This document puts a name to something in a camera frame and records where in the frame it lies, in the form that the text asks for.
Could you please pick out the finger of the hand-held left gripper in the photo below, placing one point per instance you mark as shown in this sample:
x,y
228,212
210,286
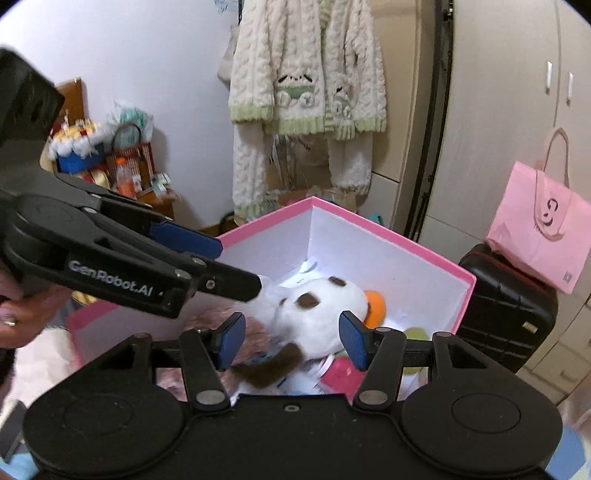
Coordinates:
x,y
189,242
231,286

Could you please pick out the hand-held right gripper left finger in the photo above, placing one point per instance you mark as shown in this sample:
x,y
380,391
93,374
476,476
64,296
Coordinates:
x,y
233,341

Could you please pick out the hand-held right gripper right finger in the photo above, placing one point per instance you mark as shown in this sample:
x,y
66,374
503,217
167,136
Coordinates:
x,y
353,344

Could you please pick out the pink strawberry soft toy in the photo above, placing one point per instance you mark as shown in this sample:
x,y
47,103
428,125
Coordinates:
x,y
341,374

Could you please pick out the orange egg-shaped sponge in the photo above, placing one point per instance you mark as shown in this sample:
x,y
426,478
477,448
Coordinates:
x,y
376,308

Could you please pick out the white plush dog floral dress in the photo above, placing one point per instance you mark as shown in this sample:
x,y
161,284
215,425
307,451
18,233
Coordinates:
x,y
314,314

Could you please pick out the green egg-shaped sponge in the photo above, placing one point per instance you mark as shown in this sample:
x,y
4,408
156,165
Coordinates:
x,y
415,333

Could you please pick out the white tissue packet blue print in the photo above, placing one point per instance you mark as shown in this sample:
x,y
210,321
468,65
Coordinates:
x,y
295,385

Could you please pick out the pink cardboard box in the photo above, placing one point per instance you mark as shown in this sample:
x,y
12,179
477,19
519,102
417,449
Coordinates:
x,y
392,258

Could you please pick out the person's left hand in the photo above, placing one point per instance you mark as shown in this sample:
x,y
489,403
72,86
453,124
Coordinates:
x,y
27,314

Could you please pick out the wooden cabinet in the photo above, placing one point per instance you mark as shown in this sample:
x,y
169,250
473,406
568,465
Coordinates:
x,y
157,205

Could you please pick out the small white boxes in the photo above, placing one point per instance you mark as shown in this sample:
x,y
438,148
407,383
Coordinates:
x,y
161,184

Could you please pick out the printed paper sheet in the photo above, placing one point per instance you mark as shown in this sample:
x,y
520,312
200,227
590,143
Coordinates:
x,y
302,272

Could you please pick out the blue box white fluffy bouquet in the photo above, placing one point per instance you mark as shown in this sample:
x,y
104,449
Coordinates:
x,y
76,147

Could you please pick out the orange drink bottle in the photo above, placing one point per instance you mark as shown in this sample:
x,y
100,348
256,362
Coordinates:
x,y
124,177

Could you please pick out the woven basket bag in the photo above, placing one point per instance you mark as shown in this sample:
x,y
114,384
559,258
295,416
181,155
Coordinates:
x,y
134,161

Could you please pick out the teal gift bag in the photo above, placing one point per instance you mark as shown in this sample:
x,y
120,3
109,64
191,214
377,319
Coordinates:
x,y
376,219

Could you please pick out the white plastic bag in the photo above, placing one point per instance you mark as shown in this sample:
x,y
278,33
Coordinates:
x,y
134,115

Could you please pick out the black suitcase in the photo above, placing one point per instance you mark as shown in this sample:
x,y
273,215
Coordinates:
x,y
503,304

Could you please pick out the beige canvas tote bag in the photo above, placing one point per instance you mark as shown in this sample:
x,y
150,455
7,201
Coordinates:
x,y
227,55

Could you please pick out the white fluffy robe green trim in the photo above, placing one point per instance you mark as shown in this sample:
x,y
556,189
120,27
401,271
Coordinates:
x,y
300,60

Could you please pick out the pink tote bag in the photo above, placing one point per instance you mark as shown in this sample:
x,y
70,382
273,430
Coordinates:
x,y
535,226

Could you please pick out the patchwork blanket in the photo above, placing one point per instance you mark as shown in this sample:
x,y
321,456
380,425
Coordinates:
x,y
16,468

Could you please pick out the beige wardrobe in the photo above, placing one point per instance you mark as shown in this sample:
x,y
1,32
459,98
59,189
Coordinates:
x,y
498,92

